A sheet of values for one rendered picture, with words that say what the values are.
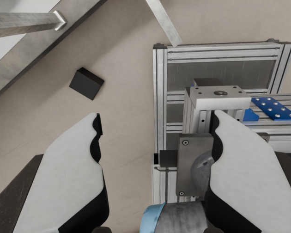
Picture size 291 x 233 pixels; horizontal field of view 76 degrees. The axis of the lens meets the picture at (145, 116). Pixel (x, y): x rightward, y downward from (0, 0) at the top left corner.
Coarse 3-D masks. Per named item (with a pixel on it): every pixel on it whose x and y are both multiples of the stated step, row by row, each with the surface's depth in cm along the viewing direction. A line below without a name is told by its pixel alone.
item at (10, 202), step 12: (36, 156) 8; (24, 168) 8; (36, 168) 8; (12, 180) 7; (24, 180) 7; (12, 192) 7; (24, 192) 7; (0, 204) 6; (12, 204) 6; (0, 216) 6; (12, 216) 6; (0, 228) 5; (12, 228) 5
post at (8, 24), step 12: (0, 12) 40; (12, 12) 43; (24, 12) 47; (0, 24) 38; (12, 24) 41; (24, 24) 45; (36, 24) 49; (48, 24) 55; (60, 24) 63; (0, 36) 40
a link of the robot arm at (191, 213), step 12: (156, 204) 41; (168, 204) 40; (180, 204) 39; (192, 204) 38; (144, 216) 37; (156, 216) 36; (168, 216) 36; (180, 216) 36; (192, 216) 36; (204, 216) 35; (144, 228) 35; (156, 228) 35; (168, 228) 35; (180, 228) 34; (192, 228) 34; (204, 228) 34
